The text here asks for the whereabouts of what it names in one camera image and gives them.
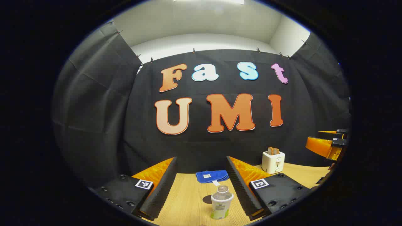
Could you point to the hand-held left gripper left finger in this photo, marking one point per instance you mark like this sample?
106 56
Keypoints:
159 188

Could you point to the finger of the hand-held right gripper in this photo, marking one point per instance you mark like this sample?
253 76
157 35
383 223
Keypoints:
340 131
320 147

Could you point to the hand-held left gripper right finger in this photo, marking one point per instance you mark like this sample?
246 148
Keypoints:
243 188

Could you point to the clear water bottle green label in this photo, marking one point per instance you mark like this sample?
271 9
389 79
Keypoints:
221 204

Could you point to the round dark coaster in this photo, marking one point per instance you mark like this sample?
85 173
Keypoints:
207 199

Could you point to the blue folded towel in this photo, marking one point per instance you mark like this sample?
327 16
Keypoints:
216 175

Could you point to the white toaster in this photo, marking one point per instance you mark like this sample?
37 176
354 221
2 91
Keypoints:
272 163

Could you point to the toasted bread slice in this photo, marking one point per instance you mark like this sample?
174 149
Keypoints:
270 150
276 151

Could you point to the black backdrop cloth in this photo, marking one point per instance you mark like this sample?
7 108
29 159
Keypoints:
141 125

